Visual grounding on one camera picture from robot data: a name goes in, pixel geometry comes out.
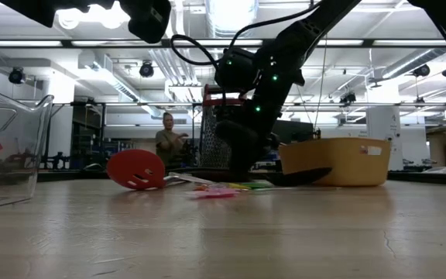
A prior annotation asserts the black overhead frame beam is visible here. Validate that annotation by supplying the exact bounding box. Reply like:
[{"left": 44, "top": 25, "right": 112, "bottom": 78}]
[{"left": 0, "top": 38, "right": 446, "bottom": 50}]

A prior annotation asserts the silver ceiling air duct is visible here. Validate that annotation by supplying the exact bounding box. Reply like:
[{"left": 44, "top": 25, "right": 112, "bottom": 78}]
[{"left": 204, "top": 0, "right": 261, "bottom": 40}]

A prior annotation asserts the black ceiling spotlight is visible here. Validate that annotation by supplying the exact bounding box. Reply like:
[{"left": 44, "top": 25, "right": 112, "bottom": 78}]
[
  {"left": 338, "top": 91, "right": 358, "bottom": 105},
  {"left": 7, "top": 67, "right": 27, "bottom": 86},
  {"left": 412, "top": 64, "right": 431, "bottom": 78},
  {"left": 139, "top": 60, "right": 156, "bottom": 79}
]

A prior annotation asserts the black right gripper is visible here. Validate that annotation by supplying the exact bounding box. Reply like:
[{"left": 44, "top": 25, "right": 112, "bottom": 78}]
[{"left": 214, "top": 83, "right": 286, "bottom": 181}]

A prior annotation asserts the dark computer monitor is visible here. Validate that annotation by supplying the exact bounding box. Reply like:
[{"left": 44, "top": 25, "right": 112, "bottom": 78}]
[{"left": 273, "top": 119, "right": 316, "bottom": 145}]

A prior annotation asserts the black frame crossbar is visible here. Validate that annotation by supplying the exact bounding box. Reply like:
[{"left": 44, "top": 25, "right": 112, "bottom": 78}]
[{"left": 50, "top": 101, "right": 446, "bottom": 109}]

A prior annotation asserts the blue storage shelving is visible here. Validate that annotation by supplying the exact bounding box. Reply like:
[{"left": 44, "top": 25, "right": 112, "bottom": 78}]
[{"left": 70, "top": 106, "right": 138, "bottom": 172}]

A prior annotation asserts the clear plastic bin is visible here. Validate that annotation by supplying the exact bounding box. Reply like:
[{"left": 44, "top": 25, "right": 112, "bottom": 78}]
[{"left": 0, "top": 81, "right": 56, "bottom": 213}]

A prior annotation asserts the yellow plastic bin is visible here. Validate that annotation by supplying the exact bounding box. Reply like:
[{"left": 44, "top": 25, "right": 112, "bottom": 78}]
[{"left": 278, "top": 137, "right": 393, "bottom": 188}]

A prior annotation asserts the red slotted spatula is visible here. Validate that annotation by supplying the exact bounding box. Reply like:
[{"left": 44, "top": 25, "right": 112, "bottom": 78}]
[{"left": 105, "top": 148, "right": 216, "bottom": 191}]

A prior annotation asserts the black nylon spatula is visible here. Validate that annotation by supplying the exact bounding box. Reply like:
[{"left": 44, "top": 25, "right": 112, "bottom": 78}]
[{"left": 263, "top": 166, "right": 333, "bottom": 188}]

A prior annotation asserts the person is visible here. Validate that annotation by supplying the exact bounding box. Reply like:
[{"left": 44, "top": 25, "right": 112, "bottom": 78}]
[{"left": 154, "top": 112, "right": 191, "bottom": 171}]

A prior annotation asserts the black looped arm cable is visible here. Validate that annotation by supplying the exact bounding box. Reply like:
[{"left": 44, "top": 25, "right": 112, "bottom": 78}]
[{"left": 170, "top": 2, "right": 321, "bottom": 67}]

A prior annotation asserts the red metal box grater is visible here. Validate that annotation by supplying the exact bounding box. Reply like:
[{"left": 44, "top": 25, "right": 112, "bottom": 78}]
[{"left": 198, "top": 84, "right": 247, "bottom": 170}]

